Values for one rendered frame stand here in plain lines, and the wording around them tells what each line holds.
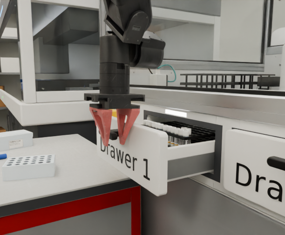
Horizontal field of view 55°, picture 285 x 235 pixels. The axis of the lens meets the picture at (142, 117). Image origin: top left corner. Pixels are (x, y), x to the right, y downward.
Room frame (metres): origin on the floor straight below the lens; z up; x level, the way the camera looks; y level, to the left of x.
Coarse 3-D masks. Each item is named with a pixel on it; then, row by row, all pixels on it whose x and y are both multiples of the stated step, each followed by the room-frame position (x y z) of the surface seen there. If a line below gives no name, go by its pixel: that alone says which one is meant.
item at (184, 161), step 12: (192, 144) 0.50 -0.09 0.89; (204, 144) 0.51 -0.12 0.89; (168, 156) 0.46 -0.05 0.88; (180, 156) 0.48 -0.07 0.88; (192, 156) 0.49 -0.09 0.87; (204, 156) 0.50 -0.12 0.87; (168, 168) 0.46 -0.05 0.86; (180, 168) 0.47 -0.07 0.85; (192, 168) 0.49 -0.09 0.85; (204, 168) 0.50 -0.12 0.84; (168, 180) 0.46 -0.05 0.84
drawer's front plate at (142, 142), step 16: (96, 128) 0.68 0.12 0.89; (112, 128) 0.59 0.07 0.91; (144, 128) 0.48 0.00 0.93; (112, 144) 0.60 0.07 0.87; (128, 144) 0.53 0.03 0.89; (144, 144) 0.47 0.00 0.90; (160, 144) 0.43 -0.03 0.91; (112, 160) 0.60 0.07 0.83; (160, 160) 0.43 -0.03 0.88; (128, 176) 0.53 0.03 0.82; (160, 176) 0.43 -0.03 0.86; (160, 192) 0.43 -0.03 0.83
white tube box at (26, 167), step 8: (8, 160) 0.70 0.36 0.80; (16, 160) 0.70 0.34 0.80; (24, 160) 0.70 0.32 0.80; (32, 160) 0.71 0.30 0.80; (40, 160) 0.71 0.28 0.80; (48, 160) 0.70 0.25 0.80; (8, 168) 0.66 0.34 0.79; (16, 168) 0.66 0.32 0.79; (24, 168) 0.67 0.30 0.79; (32, 168) 0.67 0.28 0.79; (40, 168) 0.68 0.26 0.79; (48, 168) 0.68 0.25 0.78; (8, 176) 0.66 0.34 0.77; (16, 176) 0.66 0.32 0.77; (24, 176) 0.67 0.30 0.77; (32, 176) 0.67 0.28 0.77; (40, 176) 0.68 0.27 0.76; (48, 176) 0.68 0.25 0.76
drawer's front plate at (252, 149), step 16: (240, 144) 0.44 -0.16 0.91; (256, 144) 0.42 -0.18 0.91; (272, 144) 0.39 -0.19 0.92; (224, 160) 0.47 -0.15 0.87; (240, 160) 0.44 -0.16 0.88; (256, 160) 0.41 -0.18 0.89; (224, 176) 0.47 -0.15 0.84; (240, 176) 0.44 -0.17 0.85; (256, 176) 0.41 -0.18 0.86; (272, 176) 0.39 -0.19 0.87; (240, 192) 0.44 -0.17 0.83; (256, 192) 0.41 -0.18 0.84; (272, 192) 0.39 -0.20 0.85; (272, 208) 0.39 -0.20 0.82
